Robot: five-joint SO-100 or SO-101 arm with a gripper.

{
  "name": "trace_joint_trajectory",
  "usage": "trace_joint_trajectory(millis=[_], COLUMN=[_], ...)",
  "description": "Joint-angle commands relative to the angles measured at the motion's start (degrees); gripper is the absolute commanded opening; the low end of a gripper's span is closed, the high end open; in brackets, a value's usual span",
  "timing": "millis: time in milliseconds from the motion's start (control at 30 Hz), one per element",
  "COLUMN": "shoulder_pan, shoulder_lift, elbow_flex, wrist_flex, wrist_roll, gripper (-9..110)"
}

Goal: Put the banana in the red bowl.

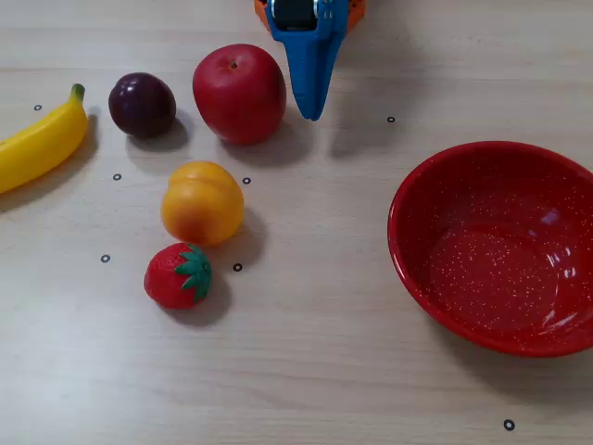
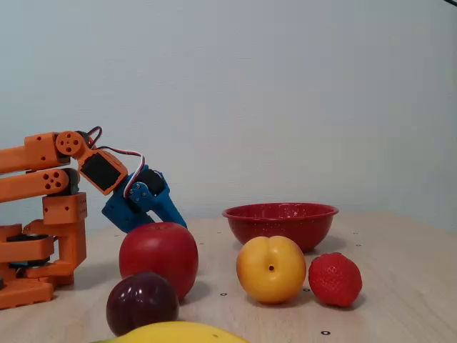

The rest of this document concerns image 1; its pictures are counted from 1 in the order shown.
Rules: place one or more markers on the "blue gripper black motor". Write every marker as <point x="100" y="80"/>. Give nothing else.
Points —
<point x="309" y="51"/>

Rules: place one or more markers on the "yellow toy banana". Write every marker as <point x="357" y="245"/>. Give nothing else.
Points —
<point x="41" y="143"/>

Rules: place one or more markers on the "red speckled enamel bowl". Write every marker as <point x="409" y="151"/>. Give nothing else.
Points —
<point x="491" y="259"/>

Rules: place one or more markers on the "red toy apple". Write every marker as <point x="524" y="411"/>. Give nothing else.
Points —
<point x="238" y="97"/>

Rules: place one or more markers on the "dark purple toy plum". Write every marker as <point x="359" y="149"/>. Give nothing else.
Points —
<point x="141" y="105"/>

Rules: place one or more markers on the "orange yellow toy peach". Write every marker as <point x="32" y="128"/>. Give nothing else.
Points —
<point x="201" y="206"/>

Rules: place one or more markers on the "red toy strawberry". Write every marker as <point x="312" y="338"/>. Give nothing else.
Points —
<point x="167" y="278"/>

